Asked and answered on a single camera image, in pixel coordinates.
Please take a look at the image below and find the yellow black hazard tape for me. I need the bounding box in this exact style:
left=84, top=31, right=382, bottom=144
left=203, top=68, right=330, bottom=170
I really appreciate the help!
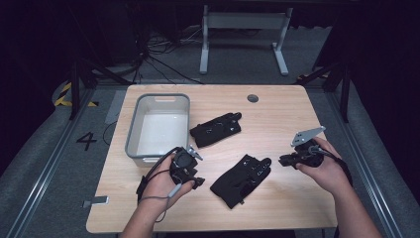
left=53, top=81, right=100, bottom=108

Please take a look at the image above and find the bundle of floor cables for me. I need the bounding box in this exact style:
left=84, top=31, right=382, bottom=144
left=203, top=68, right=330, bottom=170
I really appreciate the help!
left=131, top=25, right=206, bottom=85

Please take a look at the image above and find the small grey metal bracket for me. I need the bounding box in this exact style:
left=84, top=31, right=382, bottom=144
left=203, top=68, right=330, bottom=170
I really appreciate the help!
left=81, top=195, right=110, bottom=209

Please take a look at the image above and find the aluminium floor rail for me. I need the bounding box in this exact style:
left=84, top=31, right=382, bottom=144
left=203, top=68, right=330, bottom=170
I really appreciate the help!
left=5, top=88, right=97, bottom=238
left=325, top=91, right=404, bottom=238

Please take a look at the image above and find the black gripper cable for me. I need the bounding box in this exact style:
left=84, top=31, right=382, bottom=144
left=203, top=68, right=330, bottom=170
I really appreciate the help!
left=308, top=144, right=355, bottom=186
left=136, top=146, right=183, bottom=203

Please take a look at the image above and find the black glove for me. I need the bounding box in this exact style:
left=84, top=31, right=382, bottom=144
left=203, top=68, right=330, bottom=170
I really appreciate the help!
left=209, top=154, right=272, bottom=210
left=189, top=111, right=243, bottom=149

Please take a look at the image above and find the person's left hand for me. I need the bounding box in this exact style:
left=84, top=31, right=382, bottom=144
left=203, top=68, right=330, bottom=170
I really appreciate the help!
left=140, top=153, right=196, bottom=208

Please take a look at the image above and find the thin black floor cable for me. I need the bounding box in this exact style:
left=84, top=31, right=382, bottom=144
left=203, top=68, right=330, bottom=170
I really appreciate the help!
left=102, top=120, right=119, bottom=147

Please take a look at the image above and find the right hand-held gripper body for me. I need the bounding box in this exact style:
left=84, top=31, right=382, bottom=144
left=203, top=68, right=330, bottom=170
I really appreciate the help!
left=289, top=125, right=327, bottom=169

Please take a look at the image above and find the grey metal desk frame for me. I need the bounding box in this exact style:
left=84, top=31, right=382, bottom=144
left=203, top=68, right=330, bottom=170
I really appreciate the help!
left=199, top=4, right=294, bottom=77

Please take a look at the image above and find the grey plastic bin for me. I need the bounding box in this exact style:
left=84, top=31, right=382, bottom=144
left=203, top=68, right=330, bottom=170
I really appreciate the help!
left=124, top=92, right=191, bottom=168

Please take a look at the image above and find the grey cable with plug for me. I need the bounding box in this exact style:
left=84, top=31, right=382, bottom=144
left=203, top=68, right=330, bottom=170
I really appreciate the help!
left=138, top=182, right=183, bottom=223

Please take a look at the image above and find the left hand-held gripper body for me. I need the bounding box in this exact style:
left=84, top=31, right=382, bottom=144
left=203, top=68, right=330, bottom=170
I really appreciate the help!
left=168, top=144, right=204, bottom=186

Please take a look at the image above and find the person's right hand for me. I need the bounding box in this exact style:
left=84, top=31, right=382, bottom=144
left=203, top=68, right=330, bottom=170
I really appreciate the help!
left=294, top=136, right=353, bottom=196

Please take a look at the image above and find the black metal stand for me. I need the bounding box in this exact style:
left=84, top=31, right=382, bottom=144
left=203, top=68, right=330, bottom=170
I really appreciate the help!
left=67, top=57, right=134, bottom=121
left=295, top=60, right=352, bottom=124

